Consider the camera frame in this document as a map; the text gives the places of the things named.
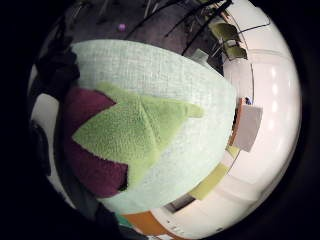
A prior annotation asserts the yellow green strip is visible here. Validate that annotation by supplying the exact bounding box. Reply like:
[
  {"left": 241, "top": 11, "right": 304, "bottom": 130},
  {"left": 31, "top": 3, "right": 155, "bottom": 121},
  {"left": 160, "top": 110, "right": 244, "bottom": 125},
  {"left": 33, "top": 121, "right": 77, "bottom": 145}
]
[{"left": 188, "top": 144, "right": 242, "bottom": 202}]

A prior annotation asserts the grey white flat box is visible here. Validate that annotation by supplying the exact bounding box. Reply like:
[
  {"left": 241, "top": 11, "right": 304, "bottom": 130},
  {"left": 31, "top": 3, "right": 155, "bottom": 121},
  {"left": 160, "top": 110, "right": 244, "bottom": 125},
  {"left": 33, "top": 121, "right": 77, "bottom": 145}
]
[{"left": 232, "top": 103, "right": 264, "bottom": 153}]

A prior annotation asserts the olive green chair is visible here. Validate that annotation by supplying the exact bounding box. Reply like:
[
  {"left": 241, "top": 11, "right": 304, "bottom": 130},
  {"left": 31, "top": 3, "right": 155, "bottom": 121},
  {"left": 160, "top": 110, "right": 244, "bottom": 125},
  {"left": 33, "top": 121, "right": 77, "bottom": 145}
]
[{"left": 209, "top": 20, "right": 249, "bottom": 62}]

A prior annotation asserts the orange panel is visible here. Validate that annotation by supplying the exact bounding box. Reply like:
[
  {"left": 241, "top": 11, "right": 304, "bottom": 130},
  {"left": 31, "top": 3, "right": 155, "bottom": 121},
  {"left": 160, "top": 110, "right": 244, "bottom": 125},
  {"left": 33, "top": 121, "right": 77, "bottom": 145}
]
[{"left": 122, "top": 210, "right": 183, "bottom": 240}]

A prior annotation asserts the pale green woven cloth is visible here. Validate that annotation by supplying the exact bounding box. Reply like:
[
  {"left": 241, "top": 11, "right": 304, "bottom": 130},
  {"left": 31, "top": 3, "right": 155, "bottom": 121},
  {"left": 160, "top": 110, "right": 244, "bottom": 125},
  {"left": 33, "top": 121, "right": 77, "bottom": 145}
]
[{"left": 70, "top": 39, "right": 238, "bottom": 215}]

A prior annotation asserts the thin black cable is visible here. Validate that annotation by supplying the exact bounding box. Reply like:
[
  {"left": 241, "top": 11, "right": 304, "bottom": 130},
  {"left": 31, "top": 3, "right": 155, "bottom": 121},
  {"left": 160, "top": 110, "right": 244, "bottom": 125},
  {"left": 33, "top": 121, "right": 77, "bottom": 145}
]
[{"left": 237, "top": 14, "right": 272, "bottom": 35}]

